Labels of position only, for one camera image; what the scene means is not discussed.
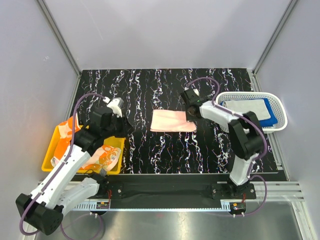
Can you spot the cream terry towel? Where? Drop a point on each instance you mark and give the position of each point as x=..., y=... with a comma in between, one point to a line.
x=257, y=106

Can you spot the white perforated basket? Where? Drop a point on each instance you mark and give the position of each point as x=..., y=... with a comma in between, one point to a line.
x=275, y=105

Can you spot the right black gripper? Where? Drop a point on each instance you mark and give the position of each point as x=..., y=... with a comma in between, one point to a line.
x=188, y=118

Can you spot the pink white towel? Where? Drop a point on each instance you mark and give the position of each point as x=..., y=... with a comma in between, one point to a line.
x=171, y=121

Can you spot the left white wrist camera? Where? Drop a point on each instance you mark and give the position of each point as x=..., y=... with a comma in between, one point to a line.
x=116, y=106

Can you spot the orange towel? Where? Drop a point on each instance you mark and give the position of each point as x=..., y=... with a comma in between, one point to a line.
x=105, y=157

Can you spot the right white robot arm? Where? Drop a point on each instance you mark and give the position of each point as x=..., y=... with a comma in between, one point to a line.
x=246, y=137

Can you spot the white slotted cable duct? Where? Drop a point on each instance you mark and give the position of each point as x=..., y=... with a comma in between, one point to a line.
x=93, y=206

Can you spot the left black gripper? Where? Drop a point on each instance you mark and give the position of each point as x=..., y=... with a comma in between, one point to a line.
x=127, y=127

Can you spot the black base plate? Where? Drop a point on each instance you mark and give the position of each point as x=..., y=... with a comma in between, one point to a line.
x=170, y=191

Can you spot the yellow plastic bin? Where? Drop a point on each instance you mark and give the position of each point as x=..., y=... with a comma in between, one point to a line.
x=50, y=155

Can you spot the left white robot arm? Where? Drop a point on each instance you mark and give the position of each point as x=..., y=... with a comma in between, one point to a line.
x=45, y=207

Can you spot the blue towel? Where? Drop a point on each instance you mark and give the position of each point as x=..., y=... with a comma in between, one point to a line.
x=272, y=115

